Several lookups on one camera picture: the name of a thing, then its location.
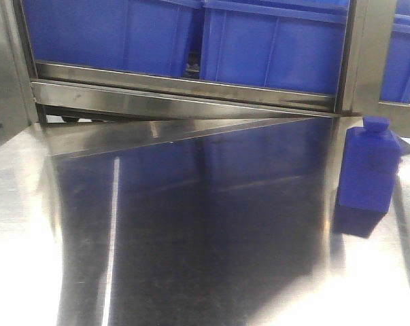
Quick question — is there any blue plastic bin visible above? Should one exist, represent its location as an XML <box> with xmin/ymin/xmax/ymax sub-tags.
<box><xmin>22</xmin><ymin>1</ymin><xmax>202</xmax><ymax>77</ymax></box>
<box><xmin>380</xmin><ymin>1</ymin><xmax>410</xmax><ymax>103</ymax></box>
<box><xmin>200</xmin><ymin>1</ymin><xmax>347</xmax><ymax>94</ymax></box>

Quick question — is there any blue bottle-shaped part right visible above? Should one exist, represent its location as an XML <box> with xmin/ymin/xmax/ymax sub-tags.
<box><xmin>338</xmin><ymin>116</ymin><xmax>402</xmax><ymax>213</ymax></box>

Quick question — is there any blue plastic bin middle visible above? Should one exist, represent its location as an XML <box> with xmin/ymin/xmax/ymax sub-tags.
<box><xmin>200</xmin><ymin>1</ymin><xmax>347</xmax><ymax>94</ymax></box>

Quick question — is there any stainless steel shelf rack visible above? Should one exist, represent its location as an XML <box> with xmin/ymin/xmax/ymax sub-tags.
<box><xmin>0</xmin><ymin>1</ymin><xmax>410</xmax><ymax>137</ymax></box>

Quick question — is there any blue plastic bin left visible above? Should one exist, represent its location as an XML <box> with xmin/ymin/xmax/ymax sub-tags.
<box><xmin>22</xmin><ymin>1</ymin><xmax>202</xmax><ymax>77</ymax></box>

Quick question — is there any blue plastic bin right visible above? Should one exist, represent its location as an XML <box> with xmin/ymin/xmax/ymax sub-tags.
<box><xmin>380</xmin><ymin>1</ymin><xmax>410</xmax><ymax>103</ymax></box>

